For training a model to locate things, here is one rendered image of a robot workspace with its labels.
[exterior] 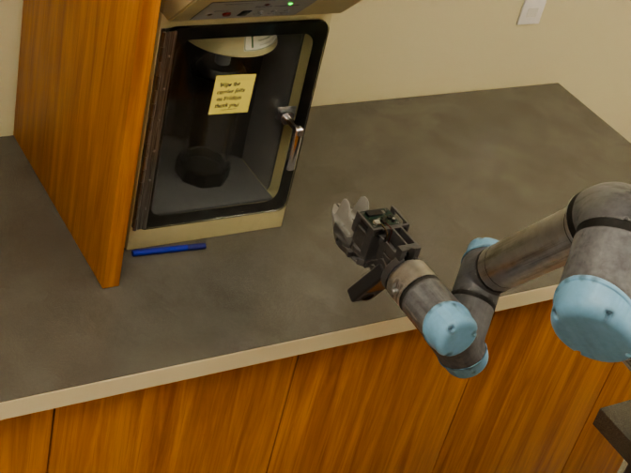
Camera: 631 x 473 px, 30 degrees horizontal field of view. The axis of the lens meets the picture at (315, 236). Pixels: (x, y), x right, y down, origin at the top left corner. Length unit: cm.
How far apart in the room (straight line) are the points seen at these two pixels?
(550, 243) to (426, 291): 21
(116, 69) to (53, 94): 31
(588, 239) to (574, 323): 11
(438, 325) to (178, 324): 48
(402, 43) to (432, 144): 26
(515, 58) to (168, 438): 143
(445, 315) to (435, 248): 60
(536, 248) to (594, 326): 26
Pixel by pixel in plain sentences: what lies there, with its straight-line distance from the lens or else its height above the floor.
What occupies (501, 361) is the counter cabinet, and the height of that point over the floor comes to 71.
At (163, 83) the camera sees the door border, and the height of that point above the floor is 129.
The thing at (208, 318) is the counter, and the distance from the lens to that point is 202.
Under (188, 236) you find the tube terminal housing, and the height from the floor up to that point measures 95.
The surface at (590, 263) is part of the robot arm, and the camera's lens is 151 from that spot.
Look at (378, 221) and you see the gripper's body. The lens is 186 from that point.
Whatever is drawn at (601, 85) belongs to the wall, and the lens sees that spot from 332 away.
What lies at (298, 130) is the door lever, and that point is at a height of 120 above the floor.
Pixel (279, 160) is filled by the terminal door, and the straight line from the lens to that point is 215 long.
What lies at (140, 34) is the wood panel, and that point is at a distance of 178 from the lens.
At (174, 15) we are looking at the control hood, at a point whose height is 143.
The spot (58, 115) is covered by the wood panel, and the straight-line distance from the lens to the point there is 214.
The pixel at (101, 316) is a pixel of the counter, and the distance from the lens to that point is 199.
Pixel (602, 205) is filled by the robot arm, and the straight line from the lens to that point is 156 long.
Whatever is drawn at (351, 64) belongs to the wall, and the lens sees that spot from 273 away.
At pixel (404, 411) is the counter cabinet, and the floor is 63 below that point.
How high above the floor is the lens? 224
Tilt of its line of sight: 35 degrees down
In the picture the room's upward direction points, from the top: 15 degrees clockwise
